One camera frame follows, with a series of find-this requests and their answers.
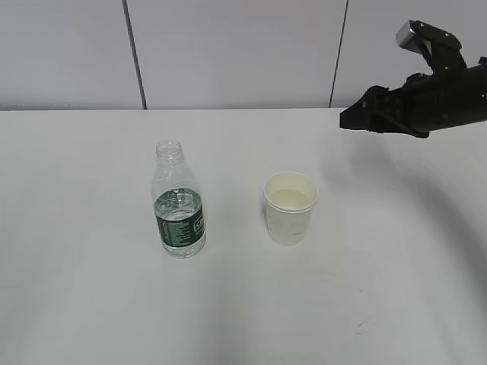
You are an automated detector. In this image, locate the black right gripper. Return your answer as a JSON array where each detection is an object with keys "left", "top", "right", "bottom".
[{"left": 339, "top": 72, "right": 453, "bottom": 138}]

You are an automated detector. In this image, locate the clear green-label water bottle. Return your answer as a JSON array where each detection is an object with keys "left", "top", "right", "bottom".
[{"left": 151, "top": 140, "right": 206, "bottom": 259}]

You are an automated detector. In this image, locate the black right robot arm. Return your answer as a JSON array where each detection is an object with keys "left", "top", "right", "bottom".
[{"left": 339, "top": 57, "right": 486, "bottom": 138}]

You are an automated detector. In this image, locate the white paper cup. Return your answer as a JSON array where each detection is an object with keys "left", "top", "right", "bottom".
[{"left": 263, "top": 171, "right": 319, "bottom": 246}]

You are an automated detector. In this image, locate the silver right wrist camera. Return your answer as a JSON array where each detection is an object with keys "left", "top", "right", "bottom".
[{"left": 396, "top": 20, "right": 466, "bottom": 75}]

